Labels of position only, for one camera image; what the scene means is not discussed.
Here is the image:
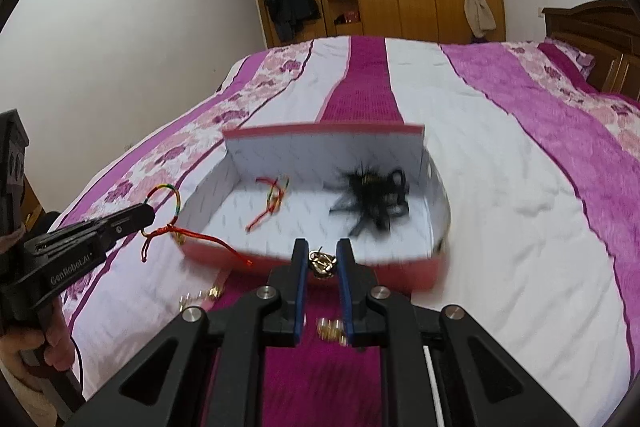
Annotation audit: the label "person's left hand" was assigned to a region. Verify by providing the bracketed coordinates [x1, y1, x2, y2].
[0, 307, 76, 374]

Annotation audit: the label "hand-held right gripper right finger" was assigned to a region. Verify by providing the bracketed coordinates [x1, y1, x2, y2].
[336, 238, 576, 427]

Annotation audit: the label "black fluffy hair tie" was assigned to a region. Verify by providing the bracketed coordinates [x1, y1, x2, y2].
[327, 164, 412, 239]

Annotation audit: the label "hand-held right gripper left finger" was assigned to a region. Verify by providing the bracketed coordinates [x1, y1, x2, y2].
[65, 238, 308, 427]

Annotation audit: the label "thin red string bracelet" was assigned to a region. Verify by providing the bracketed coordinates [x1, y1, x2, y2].
[245, 177, 292, 233]

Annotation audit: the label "wooden headboard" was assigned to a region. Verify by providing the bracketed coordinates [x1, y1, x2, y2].
[542, 0, 640, 102]

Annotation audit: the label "beige hanging cloth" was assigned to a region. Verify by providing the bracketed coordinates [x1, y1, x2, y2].
[463, 0, 497, 38]

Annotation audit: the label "pink and white striped bedspread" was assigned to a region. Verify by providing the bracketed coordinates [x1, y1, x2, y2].
[50, 34, 640, 427]

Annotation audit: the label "gold chain bracelet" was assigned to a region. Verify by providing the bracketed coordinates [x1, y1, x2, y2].
[309, 249, 337, 282]

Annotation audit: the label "pink floral pillow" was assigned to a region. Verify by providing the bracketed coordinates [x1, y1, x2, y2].
[537, 38, 597, 80]

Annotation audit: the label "person's left forearm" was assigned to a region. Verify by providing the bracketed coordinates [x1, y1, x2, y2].
[0, 359, 58, 427]

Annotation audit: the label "red paper box white inside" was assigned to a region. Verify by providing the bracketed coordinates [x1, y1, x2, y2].
[172, 123, 452, 294]

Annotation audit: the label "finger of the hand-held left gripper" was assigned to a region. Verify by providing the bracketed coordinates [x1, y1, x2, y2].
[95, 203, 157, 242]

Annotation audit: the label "gold bead bracelet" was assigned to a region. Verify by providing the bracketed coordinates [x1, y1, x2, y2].
[316, 317, 349, 347]
[177, 286, 227, 309]

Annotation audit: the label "red cord bracelet gold beads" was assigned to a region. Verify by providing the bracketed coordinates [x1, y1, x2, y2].
[141, 227, 254, 267]

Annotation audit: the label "multicoloured braided bracelet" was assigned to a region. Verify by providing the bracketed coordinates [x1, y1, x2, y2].
[141, 185, 182, 239]

